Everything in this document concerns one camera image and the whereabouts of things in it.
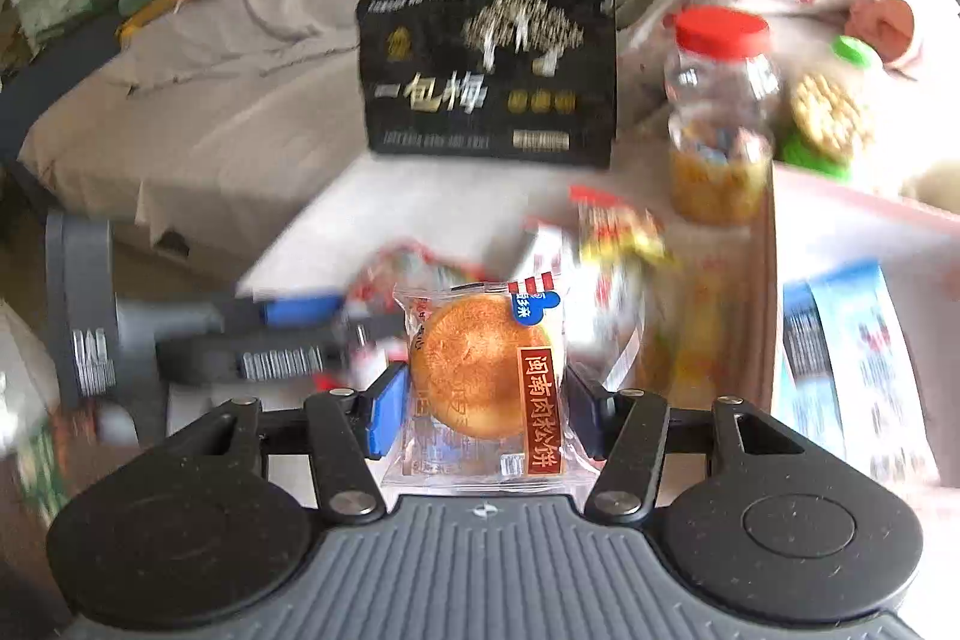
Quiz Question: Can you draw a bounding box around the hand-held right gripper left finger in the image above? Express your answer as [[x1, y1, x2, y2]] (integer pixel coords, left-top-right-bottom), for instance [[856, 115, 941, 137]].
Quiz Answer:
[[169, 361, 411, 525]]

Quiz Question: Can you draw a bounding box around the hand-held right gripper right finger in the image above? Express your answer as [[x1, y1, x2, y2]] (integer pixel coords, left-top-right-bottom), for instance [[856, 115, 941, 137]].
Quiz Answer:
[[562, 364, 816, 528]]

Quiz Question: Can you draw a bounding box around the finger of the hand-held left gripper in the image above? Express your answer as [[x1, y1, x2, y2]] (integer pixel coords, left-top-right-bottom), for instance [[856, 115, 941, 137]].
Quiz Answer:
[[156, 323, 410, 387], [214, 291, 350, 332]]

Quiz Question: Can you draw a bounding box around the round golden cake packet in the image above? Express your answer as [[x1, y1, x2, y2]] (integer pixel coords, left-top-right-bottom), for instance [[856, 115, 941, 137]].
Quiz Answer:
[[381, 280, 601, 485]]

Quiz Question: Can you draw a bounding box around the cardboard box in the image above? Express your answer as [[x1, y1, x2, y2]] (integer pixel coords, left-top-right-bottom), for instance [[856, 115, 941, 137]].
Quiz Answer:
[[769, 160, 960, 498]]

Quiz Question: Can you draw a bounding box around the red patterned snack packet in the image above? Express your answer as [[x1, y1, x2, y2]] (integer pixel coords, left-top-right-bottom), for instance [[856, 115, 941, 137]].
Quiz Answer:
[[349, 241, 490, 311]]

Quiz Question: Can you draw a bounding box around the red and yellow snack packet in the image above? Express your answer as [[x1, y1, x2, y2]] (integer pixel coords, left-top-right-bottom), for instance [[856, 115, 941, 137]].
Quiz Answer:
[[568, 185, 677, 272]]

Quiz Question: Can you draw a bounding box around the grey covered sofa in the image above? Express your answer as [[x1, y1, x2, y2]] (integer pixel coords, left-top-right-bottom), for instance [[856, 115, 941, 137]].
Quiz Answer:
[[19, 0, 713, 266]]

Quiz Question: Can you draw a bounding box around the blue white packet in box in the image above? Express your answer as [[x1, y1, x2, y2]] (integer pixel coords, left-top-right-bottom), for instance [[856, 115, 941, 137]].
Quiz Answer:
[[780, 261, 940, 485]]

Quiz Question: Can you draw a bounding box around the clear jar with red lid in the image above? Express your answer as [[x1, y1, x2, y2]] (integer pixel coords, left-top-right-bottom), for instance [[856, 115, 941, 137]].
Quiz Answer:
[[664, 6, 781, 227]]

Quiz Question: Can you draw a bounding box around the black standing snack bag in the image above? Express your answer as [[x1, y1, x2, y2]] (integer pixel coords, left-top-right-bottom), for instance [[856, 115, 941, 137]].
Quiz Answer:
[[356, 0, 620, 170]]

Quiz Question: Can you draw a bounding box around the green-lid corn snack bag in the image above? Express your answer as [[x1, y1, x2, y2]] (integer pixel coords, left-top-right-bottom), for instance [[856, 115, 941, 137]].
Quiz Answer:
[[776, 34, 882, 182]]

